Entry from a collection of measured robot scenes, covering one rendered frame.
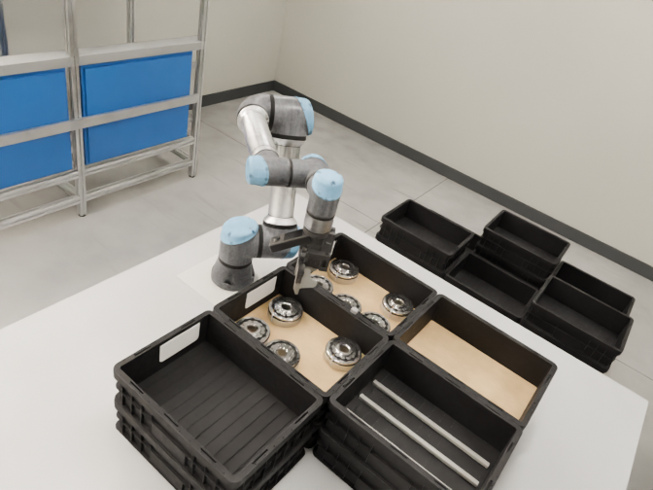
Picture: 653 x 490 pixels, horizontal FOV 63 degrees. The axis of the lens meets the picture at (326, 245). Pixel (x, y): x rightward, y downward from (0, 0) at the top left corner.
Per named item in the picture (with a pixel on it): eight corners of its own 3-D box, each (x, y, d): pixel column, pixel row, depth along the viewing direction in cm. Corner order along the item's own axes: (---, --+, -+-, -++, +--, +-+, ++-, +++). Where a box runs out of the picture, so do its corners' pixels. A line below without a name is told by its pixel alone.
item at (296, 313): (261, 305, 157) (261, 304, 156) (286, 293, 164) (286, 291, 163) (285, 326, 152) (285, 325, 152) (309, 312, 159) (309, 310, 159)
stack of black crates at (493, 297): (421, 324, 275) (443, 273, 255) (446, 298, 296) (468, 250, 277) (491, 368, 259) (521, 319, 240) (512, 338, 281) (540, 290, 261)
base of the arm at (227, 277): (202, 270, 187) (204, 248, 181) (238, 258, 196) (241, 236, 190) (225, 297, 179) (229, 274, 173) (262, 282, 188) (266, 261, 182)
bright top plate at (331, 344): (319, 349, 148) (319, 347, 147) (340, 332, 155) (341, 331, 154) (346, 370, 143) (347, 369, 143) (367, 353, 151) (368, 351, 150)
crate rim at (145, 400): (109, 373, 121) (109, 367, 120) (209, 314, 143) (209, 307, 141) (233, 493, 105) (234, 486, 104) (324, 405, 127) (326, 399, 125)
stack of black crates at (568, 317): (492, 368, 259) (532, 301, 233) (512, 338, 280) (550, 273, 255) (570, 419, 243) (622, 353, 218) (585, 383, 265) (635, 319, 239)
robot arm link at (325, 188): (340, 166, 134) (349, 185, 128) (330, 203, 140) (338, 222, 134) (310, 164, 132) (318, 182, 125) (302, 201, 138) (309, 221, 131)
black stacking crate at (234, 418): (111, 400, 127) (110, 368, 120) (206, 339, 148) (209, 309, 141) (227, 516, 111) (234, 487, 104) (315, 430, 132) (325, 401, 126)
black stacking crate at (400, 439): (317, 430, 132) (326, 401, 126) (380, 367, 153) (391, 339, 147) (456, 543, 116) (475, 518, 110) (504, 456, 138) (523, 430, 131)
